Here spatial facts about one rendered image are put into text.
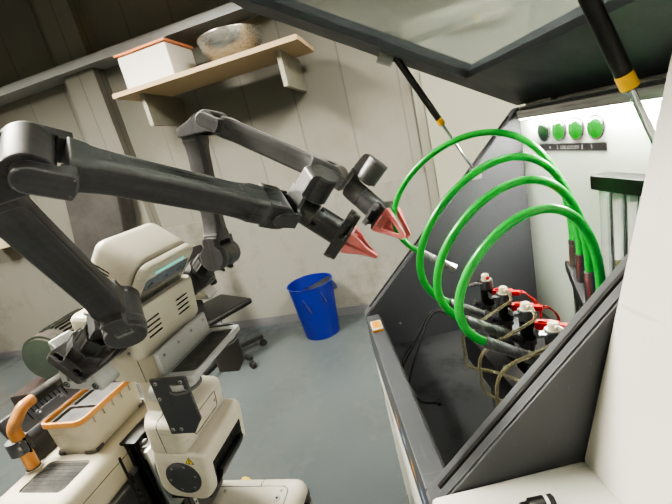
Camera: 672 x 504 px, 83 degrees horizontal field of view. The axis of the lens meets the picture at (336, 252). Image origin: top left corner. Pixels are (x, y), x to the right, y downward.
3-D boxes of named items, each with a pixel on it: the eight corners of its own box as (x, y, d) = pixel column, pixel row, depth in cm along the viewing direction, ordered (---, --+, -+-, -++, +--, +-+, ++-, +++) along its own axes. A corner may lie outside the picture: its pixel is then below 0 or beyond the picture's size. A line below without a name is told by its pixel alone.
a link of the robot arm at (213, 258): (190, 120, 114) (167, 116, 104) (229, 111, 109) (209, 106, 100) (221, 264, 122) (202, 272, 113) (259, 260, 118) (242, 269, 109)
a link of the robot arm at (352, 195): (347, 195, 104) (336, 192, 99) (361, 174, 101) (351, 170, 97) (364, 210, 101) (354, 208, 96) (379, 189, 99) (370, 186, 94)
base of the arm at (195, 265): (194, 263, 126) (172, 276, 114) (206, 245, 123) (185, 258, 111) (214, 280, 126) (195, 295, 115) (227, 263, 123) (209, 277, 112)
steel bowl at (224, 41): (277, 58, 276) (271, 33, 271) (253, 47, 234) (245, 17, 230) (223, 75, 287) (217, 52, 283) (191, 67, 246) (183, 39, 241)
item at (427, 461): (376, 361, 122) (365, 316, 117) (389, 357, 122) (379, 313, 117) (441, 564, 62) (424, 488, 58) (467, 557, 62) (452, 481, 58)
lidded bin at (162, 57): (204, 80, 287) (194, 46, 280) (176, 74, 253) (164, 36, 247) (156, 95, 297) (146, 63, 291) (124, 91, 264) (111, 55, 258)
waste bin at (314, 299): (353, 317, 336) (340, 264, 323) (345, 340, 300) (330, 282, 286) (308, 322, 347) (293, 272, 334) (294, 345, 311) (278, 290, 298)
